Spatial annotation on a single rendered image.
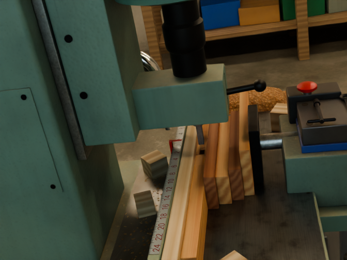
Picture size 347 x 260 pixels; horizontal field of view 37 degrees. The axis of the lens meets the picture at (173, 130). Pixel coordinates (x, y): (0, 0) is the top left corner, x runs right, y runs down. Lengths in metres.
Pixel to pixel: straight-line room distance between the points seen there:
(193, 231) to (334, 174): 0.23
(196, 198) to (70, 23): 0.29
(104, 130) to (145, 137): 2.18
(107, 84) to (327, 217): 0.37
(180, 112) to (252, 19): 2.99
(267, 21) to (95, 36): 3.08
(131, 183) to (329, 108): 0.44
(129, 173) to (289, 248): 0.49
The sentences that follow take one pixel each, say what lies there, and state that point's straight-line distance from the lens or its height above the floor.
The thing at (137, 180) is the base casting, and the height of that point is 0.80.
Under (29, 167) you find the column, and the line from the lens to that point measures 0.78.
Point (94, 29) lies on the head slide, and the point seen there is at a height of 1.18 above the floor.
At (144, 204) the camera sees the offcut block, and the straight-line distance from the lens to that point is 0.93.
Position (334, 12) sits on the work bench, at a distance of 3.82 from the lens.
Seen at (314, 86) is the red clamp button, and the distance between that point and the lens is 0.80.
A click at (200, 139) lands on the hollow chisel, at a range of 0.82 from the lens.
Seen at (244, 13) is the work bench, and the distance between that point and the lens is 3.72.
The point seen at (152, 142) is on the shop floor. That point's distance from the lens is 2.88.
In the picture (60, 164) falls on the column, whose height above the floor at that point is 1.00.
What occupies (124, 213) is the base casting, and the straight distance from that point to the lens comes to 0.96.
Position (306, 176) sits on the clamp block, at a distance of 0.76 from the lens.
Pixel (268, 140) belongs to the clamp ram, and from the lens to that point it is 0.80.
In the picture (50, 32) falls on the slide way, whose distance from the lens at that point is 0.72.
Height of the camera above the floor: 1.35
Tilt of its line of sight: 27 degrees down
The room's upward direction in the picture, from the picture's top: 11 degrees counter-clockwise
